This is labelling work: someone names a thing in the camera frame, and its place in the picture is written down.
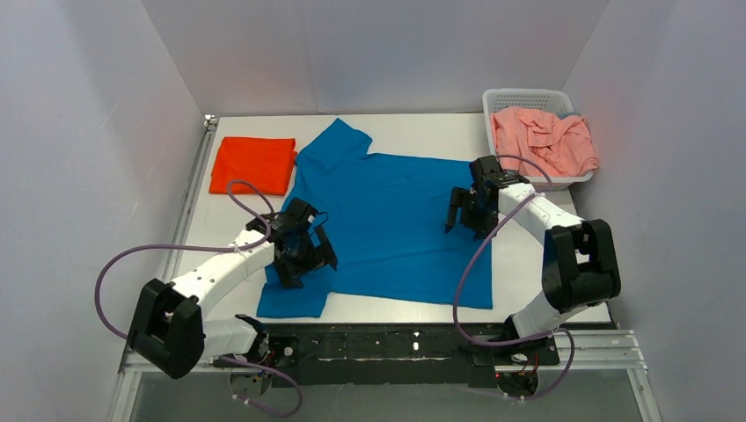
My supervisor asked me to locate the blue t shirt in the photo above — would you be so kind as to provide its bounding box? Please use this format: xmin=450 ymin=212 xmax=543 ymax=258
xmin=257 ymin=120 xmax=493 ymax=318

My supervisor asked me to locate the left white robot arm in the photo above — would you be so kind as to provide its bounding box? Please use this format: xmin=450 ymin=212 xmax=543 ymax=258
xmin=127 ymin=198 xmax=338 ymax=379

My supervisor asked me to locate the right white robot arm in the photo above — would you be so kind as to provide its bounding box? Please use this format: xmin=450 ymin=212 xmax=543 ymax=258
xmin=445 ymin=156 xmax=621 ymax=347

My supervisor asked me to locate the folded orange t shirt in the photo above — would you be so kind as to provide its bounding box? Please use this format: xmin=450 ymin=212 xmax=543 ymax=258
xmin=208 ymin=136 xmax=297 ymax=196

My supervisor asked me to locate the pink t shirt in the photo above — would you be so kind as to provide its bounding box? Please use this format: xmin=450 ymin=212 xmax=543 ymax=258
xmin=489 ymin=107 xmax=599 ymax=179

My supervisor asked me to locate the white plastic basket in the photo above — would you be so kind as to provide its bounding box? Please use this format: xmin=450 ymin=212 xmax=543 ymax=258
xmin=482 ymin=88 xmax=596 ymax=189

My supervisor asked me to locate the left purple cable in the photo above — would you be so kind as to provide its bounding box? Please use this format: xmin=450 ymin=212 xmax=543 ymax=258
xmin=94 ymin=179 xmax=304 ymax=418

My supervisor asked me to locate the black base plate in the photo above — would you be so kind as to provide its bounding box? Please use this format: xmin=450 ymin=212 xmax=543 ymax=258
xmin=212 ymin=323 xmax=560 ymax=390

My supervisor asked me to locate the aluminium frame rail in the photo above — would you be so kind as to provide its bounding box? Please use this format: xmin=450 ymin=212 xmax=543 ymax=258
xmin=109 ymin=113 xmax=661 ymax=421

